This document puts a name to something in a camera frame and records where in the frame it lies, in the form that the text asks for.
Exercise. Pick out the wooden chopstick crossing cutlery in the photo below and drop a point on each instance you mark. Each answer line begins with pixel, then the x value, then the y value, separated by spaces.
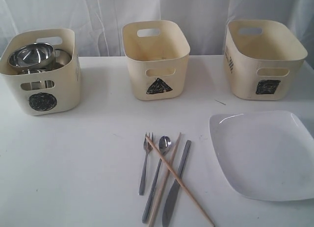
pixel 179 180

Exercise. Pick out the steel spoon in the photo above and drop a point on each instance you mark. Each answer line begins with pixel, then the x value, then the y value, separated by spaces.
pixel 164 146

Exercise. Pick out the small steel fork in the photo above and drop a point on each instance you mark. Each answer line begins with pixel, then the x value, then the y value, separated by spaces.
pixel 147 148

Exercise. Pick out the wooden chopstick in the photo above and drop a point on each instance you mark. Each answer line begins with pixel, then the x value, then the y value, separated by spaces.
pixel 157 201

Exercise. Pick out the steel mug with handle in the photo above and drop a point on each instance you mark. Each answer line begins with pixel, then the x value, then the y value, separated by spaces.
pixel 62 58

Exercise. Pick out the steel bowl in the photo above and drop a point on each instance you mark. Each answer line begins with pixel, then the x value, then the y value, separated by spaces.
pixel 35 55

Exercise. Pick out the cream bin with triangle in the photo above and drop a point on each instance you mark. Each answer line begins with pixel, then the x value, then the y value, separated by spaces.
pixel 157 55

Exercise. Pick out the cream bin with circle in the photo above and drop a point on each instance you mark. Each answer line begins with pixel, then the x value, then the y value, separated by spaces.
pixel 65 95

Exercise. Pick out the white square plate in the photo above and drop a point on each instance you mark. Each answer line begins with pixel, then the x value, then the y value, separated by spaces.
pixel 266 156

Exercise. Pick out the cream bin with square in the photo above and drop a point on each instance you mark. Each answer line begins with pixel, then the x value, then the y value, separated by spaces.
pixel 261 59

